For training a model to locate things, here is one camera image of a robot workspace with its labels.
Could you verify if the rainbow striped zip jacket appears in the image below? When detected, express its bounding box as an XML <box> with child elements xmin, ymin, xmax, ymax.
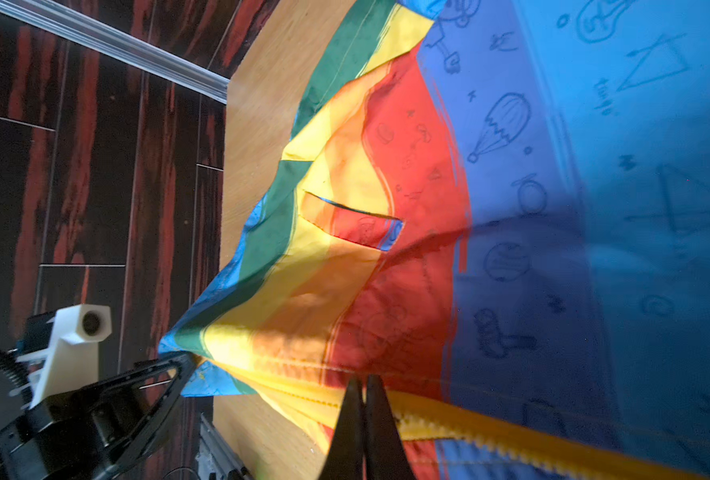
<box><xmin>159</xmin><ymin>1</ymin><xmax>710</xmax><ymax>479</ymax></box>

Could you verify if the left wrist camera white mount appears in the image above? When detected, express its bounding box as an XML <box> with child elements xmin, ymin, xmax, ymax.
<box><xmin>15</xmin><ymin>304</ymin><xmax>113</xmax><ymax>409</ymax></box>

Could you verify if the aluminium frame post left corner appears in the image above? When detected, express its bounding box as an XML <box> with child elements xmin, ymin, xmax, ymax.
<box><xmin>0</xmin><ymin>0</ymin><xmax>230</xmax><ymax>104</ymax></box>

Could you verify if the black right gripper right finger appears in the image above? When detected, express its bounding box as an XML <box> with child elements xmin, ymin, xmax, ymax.
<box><xmin>364</xmin><ymin>375</ymin><xmax>416</xmax><ymax>480</ymax></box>

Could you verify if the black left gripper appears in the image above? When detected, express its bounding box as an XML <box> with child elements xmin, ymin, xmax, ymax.
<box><xmin>0</xmin><ymin>352</ymin><xmax>197</xmax><ymax>479</ymax></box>

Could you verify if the aluminium front rail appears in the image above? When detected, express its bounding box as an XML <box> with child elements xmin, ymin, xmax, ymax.
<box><xmin>196</xmin><ymin>414</ymin><xmax>254</xmax><ymax>480</ymax></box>

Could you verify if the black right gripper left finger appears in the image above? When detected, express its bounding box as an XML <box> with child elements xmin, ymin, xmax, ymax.
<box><xmin>318</xmin><ymin>377</ymin><xmax>365</xmax><ymax>480</ymax></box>

